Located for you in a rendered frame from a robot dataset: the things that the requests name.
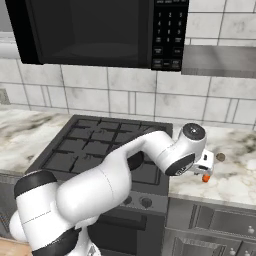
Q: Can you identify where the black stove knob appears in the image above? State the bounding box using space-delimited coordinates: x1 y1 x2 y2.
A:
140 196 153 209
122 195 134 206

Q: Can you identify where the black oven door handle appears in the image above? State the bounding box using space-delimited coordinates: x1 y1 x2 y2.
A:
97 214 148 232

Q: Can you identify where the steel range hood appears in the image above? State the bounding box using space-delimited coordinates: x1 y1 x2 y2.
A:
181 44 256 80

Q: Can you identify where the black microwave oven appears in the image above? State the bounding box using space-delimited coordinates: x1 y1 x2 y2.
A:
4 0 190 72

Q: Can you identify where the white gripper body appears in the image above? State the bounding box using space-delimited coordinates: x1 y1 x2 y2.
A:
193 163 215 177

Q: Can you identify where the black gas stove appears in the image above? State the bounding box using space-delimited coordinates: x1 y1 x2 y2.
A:
24 114 174 256

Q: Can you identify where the grey base cupboard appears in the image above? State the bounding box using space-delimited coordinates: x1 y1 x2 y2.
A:
0 172 27 240

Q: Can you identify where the grey drawer front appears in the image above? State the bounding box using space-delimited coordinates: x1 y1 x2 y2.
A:
165 197 256 242

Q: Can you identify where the grey cupboard door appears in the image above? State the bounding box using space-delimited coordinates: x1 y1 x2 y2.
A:
162 228 243 256
237 239 256 256

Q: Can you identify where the black oven door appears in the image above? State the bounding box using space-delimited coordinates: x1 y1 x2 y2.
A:
87 207 167 256

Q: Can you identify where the grey wall socket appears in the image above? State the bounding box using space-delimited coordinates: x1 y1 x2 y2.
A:
0 87 11 105

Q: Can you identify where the brown garlic bulb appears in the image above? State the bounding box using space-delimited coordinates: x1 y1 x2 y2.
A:
215 152 227 163

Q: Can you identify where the grey wall cupboard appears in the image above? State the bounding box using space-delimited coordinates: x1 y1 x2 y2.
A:
0 0 22 60

